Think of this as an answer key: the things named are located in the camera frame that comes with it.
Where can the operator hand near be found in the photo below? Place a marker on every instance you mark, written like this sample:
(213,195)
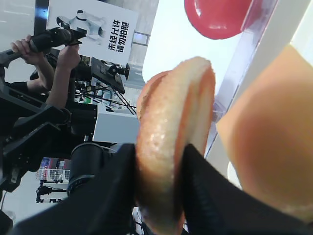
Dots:
(68,57)

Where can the flat orange cheese slice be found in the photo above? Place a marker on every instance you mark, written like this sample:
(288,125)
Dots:
(268,135)

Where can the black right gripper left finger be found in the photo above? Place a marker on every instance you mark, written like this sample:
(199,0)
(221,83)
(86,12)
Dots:
(103,206)

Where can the black monitor on stand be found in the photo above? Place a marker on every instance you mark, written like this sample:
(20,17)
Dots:
(109,74)

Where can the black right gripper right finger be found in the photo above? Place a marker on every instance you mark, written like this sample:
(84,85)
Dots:
(214,206)

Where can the bun with sesame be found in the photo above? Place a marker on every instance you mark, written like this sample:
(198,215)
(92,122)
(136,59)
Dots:
(174,109)

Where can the operator hand far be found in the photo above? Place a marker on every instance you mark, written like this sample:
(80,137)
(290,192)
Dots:
(22,47)

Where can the upright red tomato slice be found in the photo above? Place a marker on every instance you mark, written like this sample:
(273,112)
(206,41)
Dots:
(222,19)

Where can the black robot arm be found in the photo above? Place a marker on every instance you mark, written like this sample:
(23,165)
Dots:
(87,161)

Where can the white robot poster sign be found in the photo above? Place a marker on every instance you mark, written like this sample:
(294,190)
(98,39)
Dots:
(109,29)

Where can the left clear acrylic rail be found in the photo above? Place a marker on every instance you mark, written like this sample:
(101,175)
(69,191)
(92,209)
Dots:
(252,29)

